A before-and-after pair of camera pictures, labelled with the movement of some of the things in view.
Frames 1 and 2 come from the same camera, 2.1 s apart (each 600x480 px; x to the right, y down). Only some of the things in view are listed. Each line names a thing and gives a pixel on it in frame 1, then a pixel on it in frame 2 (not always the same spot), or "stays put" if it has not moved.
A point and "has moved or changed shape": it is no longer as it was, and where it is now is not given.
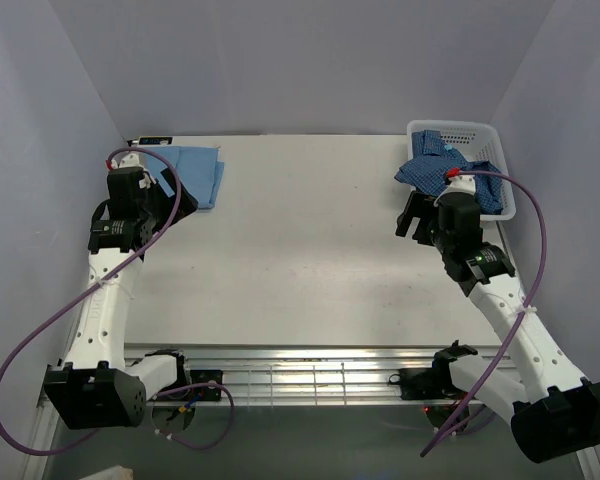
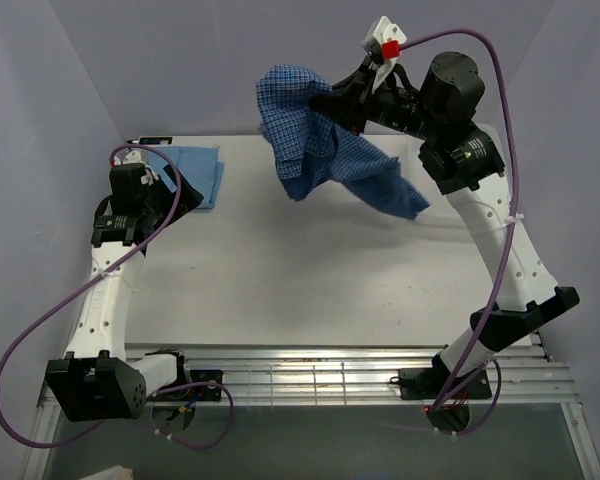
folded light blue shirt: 199,170 stays put
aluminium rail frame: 297,374 stays put
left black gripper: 185,204 stays put
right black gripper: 419,206 -> 353,105
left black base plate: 209,393 stays put
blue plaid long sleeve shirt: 425,172 has moved or changed shape
